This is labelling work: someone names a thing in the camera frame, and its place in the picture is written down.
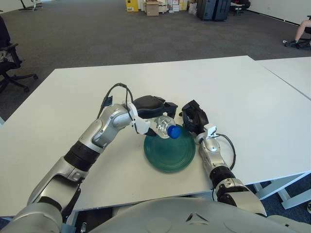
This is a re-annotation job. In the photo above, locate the person in black top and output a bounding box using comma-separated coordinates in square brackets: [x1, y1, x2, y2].
[0, 15, 12, 64]

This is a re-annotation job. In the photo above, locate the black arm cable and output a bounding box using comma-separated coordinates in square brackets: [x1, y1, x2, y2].
[216, 133, 236, 170]
[97, 83, 134, 119]

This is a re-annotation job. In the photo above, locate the stack of white boxes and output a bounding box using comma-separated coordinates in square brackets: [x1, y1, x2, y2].
[159, 0, 189, 13]

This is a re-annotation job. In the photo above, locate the green round plate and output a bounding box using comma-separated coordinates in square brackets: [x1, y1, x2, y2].
[143, 123, 197, 173]

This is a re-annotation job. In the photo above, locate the clear water bottle blue cap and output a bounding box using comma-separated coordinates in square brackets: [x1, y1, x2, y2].
[150, 112, 182, 140]

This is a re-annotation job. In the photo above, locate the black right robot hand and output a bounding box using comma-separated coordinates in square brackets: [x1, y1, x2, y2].
[178, 99, 209, 136]

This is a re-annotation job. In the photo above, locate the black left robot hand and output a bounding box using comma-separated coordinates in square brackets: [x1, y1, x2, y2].
[133, 95, 177, 119]

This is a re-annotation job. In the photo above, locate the brown cardboard box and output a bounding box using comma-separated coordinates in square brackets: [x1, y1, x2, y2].
[145, 0, 160, 17]

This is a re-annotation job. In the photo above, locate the white table leg frame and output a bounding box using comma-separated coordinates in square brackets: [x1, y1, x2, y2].
[62, 210, 85, 233]
[252, 172, 311, 211]

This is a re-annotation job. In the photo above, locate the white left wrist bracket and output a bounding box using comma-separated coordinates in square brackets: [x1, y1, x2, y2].
[126, 101, 151, 135]

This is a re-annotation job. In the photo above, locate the black office chair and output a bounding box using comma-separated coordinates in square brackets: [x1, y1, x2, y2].
[0, 43, 39, 94]

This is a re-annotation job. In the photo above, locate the black and red chair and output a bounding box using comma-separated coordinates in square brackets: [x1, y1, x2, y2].
[230, 0, 252, 16]

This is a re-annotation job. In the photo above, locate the yellow box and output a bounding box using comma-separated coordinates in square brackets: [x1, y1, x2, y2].
[125, 0, 139, 12]

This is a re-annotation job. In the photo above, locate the grey robot torso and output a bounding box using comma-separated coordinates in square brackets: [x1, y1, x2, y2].
[89, 196, 311, 233]

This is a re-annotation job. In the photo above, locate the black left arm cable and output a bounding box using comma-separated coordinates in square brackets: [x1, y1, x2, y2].
[97, 83, 134, 119]

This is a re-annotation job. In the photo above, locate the dark blue suitcase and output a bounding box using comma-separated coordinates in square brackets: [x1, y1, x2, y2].
[196, 0, 216, 20]

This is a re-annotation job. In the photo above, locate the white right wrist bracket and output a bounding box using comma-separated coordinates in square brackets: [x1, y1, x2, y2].
[205, 125, 218, 139]

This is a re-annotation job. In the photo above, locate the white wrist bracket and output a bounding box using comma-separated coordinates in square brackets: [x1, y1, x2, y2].
[126, 101, 151, 135]
[205, 125, 218, 139]

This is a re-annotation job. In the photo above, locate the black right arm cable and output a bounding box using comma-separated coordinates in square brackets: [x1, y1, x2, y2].
[216, 133, 236, 170]

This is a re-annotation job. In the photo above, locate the seated person in shorts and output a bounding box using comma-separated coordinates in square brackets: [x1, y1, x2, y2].
[284, 19, 311, 47]

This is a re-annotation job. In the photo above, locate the white metal floor frame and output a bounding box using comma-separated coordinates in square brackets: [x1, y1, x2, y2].
[18, 0, 43, 11]

